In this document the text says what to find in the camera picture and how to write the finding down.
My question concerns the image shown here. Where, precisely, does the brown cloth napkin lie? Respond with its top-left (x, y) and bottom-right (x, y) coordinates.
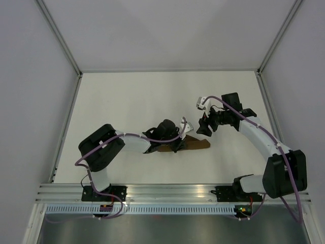
top-left (157, 135), bottom-right (211, 153)

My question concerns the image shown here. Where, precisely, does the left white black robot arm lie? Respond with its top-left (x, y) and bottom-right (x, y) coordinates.
top-left (75, 117), bottom-right (193, 201)

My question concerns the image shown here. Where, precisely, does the aluminium frame post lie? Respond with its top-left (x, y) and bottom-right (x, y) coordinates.
top-left (35, 0), bottom-right (82, 78)
top-left (255, 0), bottom-right (304, 76)

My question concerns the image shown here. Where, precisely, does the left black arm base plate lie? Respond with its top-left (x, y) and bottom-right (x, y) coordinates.
top-left (81, 186), bottom-right (127, 202)

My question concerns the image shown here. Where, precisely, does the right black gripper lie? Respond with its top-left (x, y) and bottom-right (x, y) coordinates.
top-left (197, 104), bottom-right (229, 137)

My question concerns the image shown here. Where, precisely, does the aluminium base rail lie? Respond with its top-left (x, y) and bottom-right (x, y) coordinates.
top-left (35, 183), bottom-right (312, 204)

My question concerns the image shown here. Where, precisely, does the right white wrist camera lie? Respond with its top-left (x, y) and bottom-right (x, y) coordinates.
top-left (196, 97), bottom-right (211, 117)

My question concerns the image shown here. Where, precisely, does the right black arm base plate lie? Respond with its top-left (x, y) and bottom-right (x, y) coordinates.
top-left (210, 186), bottom-right (263, 203)

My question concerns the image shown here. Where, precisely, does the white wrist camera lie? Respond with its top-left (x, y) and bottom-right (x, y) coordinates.
top-left (179, 117), bottom-right (193, 140)
top-left (196, 97), bottom-right (211, 117)

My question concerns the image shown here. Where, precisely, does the left aluminium frame post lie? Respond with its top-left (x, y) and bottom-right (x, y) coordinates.
top-left (35, 0), bottom-right (82, 78)

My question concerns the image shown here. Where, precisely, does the right aluminium frame post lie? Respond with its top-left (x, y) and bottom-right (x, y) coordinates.
top-left (255, 0), bottom-right (304, 76)

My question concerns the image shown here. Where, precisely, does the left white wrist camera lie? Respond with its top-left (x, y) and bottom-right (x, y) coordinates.
top-left (179, 117), bottom-right (193, 140)

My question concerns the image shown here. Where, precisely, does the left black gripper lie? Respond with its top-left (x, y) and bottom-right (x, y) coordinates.
top-left (160, 128), bottom-right (187, 154)

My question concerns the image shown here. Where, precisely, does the white slotted cable duct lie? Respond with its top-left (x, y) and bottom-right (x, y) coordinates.
top-left (46, 204), bottom-right (235, 215)

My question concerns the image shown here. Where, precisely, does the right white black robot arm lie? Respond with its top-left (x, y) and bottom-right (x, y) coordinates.
top-left (197, 93), bottom-right (307, 201)

